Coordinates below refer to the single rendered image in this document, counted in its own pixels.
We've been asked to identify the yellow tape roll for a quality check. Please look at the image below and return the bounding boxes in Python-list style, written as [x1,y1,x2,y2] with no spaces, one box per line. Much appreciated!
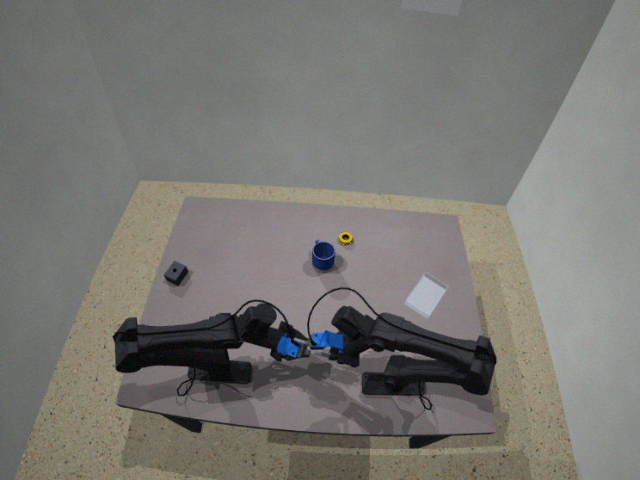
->
[339,232,352,245]

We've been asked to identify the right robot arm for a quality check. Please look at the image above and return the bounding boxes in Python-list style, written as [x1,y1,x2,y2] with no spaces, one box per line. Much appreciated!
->
[331,305,496,395]

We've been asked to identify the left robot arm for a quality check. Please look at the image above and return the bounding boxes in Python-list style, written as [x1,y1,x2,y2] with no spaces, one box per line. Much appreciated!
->
[114,303,277,384]

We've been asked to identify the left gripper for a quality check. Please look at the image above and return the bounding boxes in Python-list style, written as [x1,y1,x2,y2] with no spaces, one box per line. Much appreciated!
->
[258,321,309,362]

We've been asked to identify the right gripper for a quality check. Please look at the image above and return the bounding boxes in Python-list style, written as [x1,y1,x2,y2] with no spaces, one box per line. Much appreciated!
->
[312,329,364,367]

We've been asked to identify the blue mug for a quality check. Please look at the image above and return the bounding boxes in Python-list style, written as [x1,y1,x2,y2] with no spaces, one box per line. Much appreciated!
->
[312,239,335,273]

